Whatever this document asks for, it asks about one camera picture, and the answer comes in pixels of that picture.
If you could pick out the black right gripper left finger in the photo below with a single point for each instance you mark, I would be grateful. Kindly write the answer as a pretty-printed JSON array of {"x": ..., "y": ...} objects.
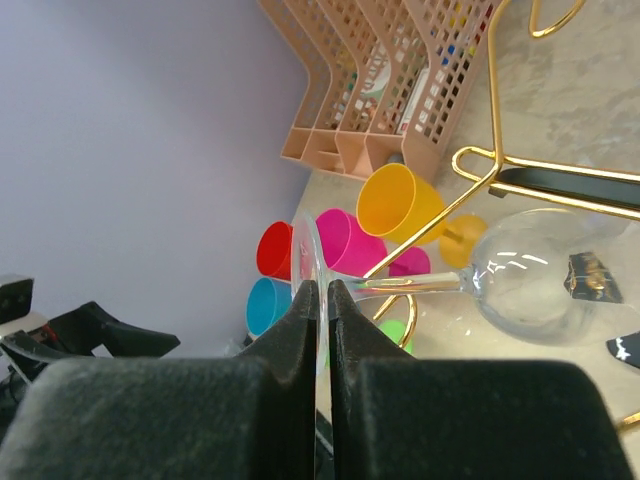
[{"x": 250, "y": 416}]

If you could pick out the gold wire wine glass rack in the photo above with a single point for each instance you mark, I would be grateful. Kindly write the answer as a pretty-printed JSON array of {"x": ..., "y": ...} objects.
[{"x": 574, "y": 188}]

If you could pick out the white blister pack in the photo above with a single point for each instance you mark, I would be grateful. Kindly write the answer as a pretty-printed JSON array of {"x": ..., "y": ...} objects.
[{"x": 378, "y": 74}]

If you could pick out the clear glass wine glass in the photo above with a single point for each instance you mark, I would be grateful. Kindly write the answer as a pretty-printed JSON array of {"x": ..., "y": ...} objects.
[{"x": 545, "y": 276}]

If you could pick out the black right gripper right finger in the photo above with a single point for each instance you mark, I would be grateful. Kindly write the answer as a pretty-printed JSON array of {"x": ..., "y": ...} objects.
[{"x": 398, "y": 417}]

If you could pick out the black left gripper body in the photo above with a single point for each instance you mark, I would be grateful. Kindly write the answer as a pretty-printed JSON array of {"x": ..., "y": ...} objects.
[{"x": 15, "y": 380}]

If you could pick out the pink plastic file organizer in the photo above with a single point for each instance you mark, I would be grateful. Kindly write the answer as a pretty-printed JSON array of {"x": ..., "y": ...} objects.
[{"x": 335, "y": 129}]

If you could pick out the green plastic wine glass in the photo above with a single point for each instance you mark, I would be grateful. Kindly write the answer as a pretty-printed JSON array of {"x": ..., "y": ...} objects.
[{"x": 394, "y": 330}]

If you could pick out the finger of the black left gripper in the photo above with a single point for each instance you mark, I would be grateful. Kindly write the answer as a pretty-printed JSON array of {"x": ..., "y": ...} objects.
[{"x": 89, "y": 326}]

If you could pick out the yellow plastic wine glass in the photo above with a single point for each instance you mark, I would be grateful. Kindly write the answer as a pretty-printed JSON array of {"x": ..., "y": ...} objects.
[{"x": 394, "y": 203}]

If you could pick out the white box with red logo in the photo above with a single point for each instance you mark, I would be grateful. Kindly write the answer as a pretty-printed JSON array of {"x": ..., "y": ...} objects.
[{"x": 411, "y": 104}]

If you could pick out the red plastic wine glass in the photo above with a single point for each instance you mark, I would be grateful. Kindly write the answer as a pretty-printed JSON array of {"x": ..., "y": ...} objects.
[{"x": 274, "y": 251}]

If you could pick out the magenta plastic wine glass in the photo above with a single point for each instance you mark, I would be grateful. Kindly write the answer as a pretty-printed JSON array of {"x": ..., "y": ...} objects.
[{"x": 349, "y": 250}]

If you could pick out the blue plastic wine glass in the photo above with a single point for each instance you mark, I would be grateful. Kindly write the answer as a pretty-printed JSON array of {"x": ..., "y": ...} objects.
[{"x": 268, "y": 301}]

